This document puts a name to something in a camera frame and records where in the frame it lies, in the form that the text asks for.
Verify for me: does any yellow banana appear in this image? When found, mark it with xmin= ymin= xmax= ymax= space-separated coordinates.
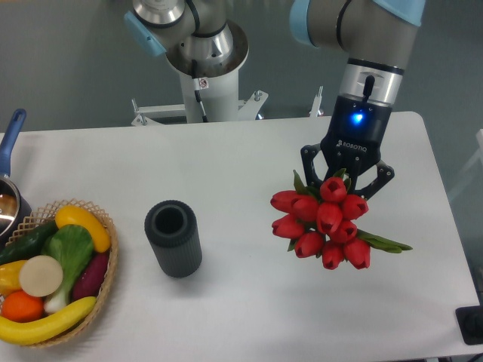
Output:
xmin=1 ymin=296 xmax=97 ymax=345

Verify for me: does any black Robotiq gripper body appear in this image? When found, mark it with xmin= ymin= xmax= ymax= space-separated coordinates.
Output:
xmin=320 ymin=96 xmax=392 ymax=177

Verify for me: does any woven wicker basket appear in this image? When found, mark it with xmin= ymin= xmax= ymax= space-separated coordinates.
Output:
xmin=1 ymin=199 xmax=118 ymax=348

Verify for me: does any yellow squash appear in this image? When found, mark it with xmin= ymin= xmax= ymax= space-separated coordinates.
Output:
xmin=54 ymin=204 xmax=111 ymax=253

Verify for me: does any beige round slice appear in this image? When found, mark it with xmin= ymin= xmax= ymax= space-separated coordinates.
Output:
xmin=19 ymin=255 xmax=63 ymax=297

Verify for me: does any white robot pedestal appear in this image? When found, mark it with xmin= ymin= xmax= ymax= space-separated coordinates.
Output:
xmin=131 ymin=70 xmax=269 ymax=126

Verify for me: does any green bok choy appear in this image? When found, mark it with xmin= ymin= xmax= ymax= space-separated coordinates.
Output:
xmin=42 ymin=225 xmax=94 ymax=314

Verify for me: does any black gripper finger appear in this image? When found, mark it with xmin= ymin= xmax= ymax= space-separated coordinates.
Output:
xmin=300 ymin=143 xmax=328 ymax=189
xmin=354 ymin=161 xmax=395 ymax=200

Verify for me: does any blue handled steel pot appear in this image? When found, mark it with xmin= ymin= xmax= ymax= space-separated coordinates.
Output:
xmin=1 ymin=109 xmax=32 ymax=247

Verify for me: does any green cucumber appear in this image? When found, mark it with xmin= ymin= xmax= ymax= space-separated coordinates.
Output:
xmin=1 ymin=220 xmax=58 ymax=265

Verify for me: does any orange fruit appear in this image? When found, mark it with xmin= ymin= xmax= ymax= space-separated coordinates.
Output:
xmin=1 ymin=290 xmax=44 ymax=323

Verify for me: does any dark grey ribbed vase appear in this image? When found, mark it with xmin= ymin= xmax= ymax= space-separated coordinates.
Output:
xmin=144 ymin=200 xmax=202 ymax=278

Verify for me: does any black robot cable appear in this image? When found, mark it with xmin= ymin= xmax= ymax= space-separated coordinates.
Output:
xmin=190 ymin=60 xmax=209 ymax=124

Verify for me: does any purple sweet potato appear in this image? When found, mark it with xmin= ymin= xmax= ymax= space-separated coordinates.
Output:
xmin=72 ymin=253 xmax=109 ymax=301

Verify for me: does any yellow bell pepper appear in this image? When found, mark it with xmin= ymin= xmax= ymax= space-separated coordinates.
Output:
xmin=0 ymin=260 xmax=26 ymax=296

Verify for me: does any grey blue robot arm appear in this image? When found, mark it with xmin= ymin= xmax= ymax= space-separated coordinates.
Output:
xmin=124 ymin=1 xmax=425 ymax=198

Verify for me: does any red tulip bouquet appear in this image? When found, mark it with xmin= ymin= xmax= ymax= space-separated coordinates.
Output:
xmin=270 ymin=169 xmax=412 ymax=270

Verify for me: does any black device at edge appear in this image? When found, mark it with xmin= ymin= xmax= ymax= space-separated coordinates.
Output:
xmin=455 ymin=305 xmax=482 ymax=345

